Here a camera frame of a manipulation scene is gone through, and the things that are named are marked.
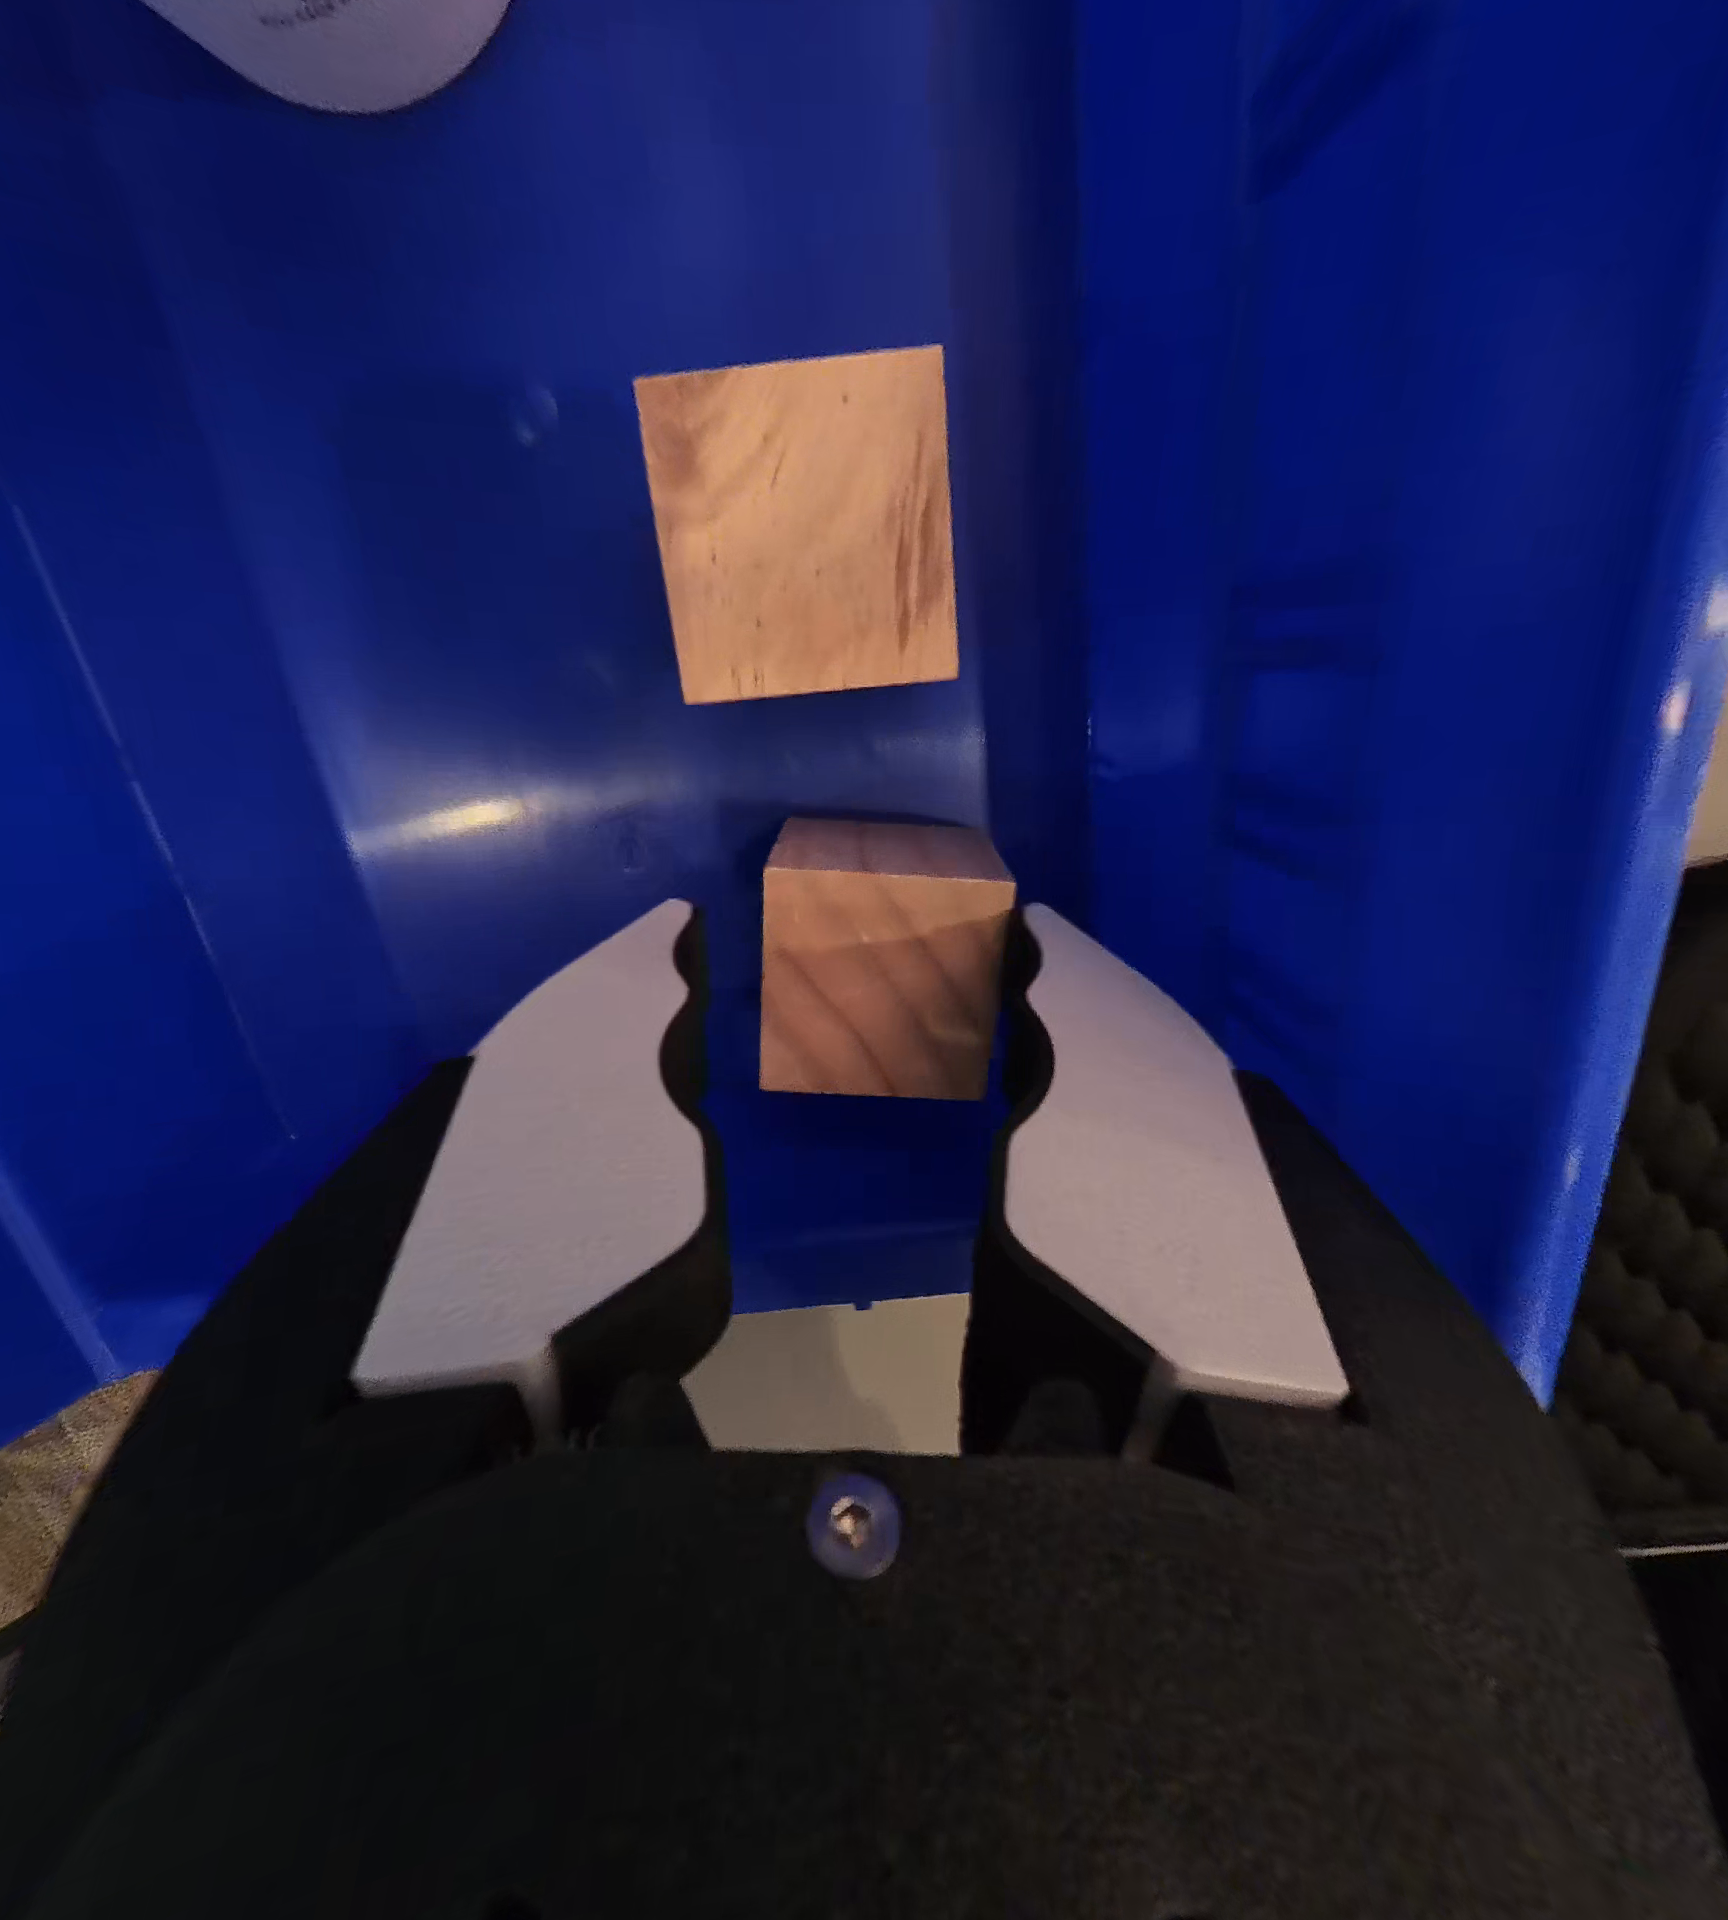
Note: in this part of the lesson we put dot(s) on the white paper cup green band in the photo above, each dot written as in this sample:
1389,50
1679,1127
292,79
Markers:
339,47

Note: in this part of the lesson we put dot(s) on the blue plastic bin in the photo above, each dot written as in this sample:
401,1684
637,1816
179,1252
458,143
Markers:
355,601

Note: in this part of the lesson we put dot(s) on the small wooden cube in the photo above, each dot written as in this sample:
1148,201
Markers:
797,525
878,974

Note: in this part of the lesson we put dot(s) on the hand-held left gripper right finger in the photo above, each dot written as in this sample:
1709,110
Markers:
1164,1200

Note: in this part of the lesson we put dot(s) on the black quilted wrist rest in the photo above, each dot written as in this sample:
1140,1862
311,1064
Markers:
1705,1200

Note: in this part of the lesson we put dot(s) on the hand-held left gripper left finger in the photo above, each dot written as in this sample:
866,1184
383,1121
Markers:
534,1200

